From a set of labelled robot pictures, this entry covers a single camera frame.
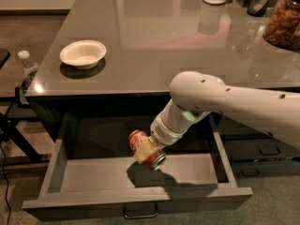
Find red coke can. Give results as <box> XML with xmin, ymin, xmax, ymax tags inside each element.
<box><xmin>128</xmin><ymin>129</ymin><xmax>166</xmax><ymax>170</ymax></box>

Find glass jar of snacks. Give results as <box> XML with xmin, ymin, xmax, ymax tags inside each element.
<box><xmin>263</xmin><ymin>0</ymin><xmax>300</xmax><ymax>50</ymax></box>

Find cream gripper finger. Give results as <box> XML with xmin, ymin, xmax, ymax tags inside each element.
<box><xmin>134</xmin><ymin>136</ymin><xmax>163</xmax><ymax>164</ymax></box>

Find open grey top drawer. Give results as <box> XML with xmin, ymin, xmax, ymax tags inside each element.
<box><xmin>22</xmin><ymin>113</ymin><xmax>252</xmax><ymax>221</ymax></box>

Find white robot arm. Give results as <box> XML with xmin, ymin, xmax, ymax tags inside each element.
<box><xmin>134</xmin><ymin>71</ymin><xmax>300</xmax><ymax>163</ymax></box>

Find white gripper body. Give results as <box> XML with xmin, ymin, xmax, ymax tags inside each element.
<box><xmin>150</xmin><ymin>114</ymin><xmax>183</xmax><ymax>145</ymax></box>

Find clear plastic water bottle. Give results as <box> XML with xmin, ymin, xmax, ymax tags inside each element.
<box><xmin>18</xmin><ymin>51</ymin><xmax>38</xmax><ymax>77</ymax></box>

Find white paper bowl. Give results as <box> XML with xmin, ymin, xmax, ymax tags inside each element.
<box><xmin>60</xmin><ymin>40</ymin><xmax>107</xmax><ymax>69</ymax></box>

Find grey cabinet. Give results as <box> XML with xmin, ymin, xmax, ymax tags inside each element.
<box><xmin>26</xmin><ymin>0</ymin><xmax>300</xmax><ymax>139</ymax></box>

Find black side table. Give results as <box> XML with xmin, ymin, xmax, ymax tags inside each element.
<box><xmin>0</xmin><ymin>48</ymin><xmax>51</xmax><ymax>167</ymax></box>

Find metal drawer handle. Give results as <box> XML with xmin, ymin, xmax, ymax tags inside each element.
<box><xmin>123</xmin><ymin>202</ymin><xmax>158</xmax><ymax>219</ymax></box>

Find lower right closed drawers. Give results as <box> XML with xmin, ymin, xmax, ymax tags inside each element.
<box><xmin>214</xmin><ymin>115</ymin><xmax>300</xmax><ymax>177</ymax></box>

